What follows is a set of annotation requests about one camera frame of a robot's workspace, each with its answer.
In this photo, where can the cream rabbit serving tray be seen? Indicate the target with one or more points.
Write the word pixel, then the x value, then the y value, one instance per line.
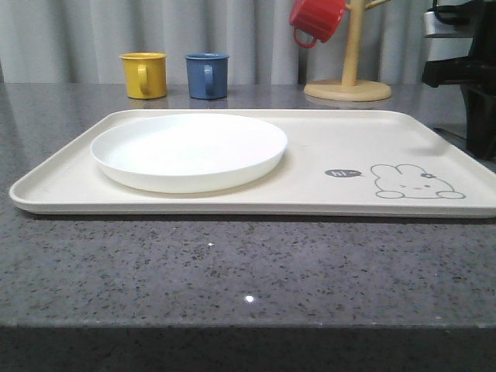
pixel 338 162

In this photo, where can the red ribbed mug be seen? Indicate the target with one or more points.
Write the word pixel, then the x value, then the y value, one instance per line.
pixel 317 18

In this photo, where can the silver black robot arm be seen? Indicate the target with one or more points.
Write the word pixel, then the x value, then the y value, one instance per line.
pixel 473 19

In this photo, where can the silver metal fork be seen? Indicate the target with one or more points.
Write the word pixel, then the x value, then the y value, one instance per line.
pixel 445 133

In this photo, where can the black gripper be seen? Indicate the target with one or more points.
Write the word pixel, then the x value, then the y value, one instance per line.
pixel 476 79

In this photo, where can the wooden mug tree stand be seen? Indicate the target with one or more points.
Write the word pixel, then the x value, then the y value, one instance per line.
pixel 349 88

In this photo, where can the yellow enamel mug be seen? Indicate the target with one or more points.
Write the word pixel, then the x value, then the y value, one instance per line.
pixel 145 75

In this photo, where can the white round plate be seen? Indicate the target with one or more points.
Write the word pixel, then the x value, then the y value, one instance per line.
pixel 189 153

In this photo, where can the blue enamel mug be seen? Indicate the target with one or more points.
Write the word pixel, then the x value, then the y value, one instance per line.
pixel 207 75

